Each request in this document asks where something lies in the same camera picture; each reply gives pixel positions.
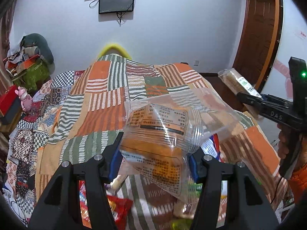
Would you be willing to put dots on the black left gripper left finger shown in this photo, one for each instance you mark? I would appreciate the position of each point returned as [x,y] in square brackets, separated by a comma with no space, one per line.
[59,205]

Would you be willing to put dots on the yellow pillow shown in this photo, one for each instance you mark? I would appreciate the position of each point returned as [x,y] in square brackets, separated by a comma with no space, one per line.
[114,48]

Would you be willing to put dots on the patchwork striped bed cover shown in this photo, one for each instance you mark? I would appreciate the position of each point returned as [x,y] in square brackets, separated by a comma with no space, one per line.
[81,112]

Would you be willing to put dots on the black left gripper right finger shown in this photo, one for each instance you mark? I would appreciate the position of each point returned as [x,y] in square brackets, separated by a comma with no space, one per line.
[247,206]

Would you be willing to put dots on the red black box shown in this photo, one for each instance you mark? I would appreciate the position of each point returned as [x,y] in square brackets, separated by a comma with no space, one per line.
[10,104]

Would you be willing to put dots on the square toast bread pack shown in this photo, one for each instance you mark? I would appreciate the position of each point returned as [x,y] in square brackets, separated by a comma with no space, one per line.
[183,210]

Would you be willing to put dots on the white wall socket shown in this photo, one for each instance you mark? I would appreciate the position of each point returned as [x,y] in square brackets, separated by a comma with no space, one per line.
[196,63]

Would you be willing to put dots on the pink toy figure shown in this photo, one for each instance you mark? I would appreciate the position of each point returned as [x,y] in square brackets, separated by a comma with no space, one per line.
[25,98]

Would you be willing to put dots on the white blue snack bag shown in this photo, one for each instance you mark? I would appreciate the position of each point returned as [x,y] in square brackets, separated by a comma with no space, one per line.
[211,147]

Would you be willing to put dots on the dark green cushion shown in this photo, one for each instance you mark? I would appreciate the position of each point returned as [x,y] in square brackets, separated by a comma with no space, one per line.
[37,40]

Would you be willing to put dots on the red noodle snack bag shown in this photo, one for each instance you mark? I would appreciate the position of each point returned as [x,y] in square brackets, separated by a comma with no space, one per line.
[120,207]

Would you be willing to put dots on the green box with clutter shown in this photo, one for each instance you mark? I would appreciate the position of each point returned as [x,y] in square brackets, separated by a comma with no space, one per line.
[31,73]

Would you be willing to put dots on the person's right hand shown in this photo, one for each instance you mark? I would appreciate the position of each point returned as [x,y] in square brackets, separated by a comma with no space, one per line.
[283,145]

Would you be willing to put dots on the brown wooden door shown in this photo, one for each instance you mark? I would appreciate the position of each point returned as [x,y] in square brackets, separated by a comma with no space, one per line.
[259,40]

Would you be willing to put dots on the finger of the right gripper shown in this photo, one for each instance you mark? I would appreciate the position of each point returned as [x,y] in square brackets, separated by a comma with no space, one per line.
[268,110]
[275,100]

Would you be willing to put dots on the green lid round container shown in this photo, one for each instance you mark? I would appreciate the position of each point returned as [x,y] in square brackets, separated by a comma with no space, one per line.
[181,224]

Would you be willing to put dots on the purple label cake roll pack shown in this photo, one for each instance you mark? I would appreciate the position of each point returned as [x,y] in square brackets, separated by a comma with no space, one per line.
[116,183]

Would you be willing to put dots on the wall mounted black monitor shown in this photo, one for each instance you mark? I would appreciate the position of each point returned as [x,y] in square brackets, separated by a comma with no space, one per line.
[110,6]

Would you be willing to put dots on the clear bag orange snack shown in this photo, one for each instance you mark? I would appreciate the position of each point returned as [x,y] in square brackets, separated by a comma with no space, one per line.
[162,132]

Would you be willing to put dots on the brown bread bag green tie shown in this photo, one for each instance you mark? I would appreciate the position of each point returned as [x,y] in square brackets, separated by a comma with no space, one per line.
[237,83]

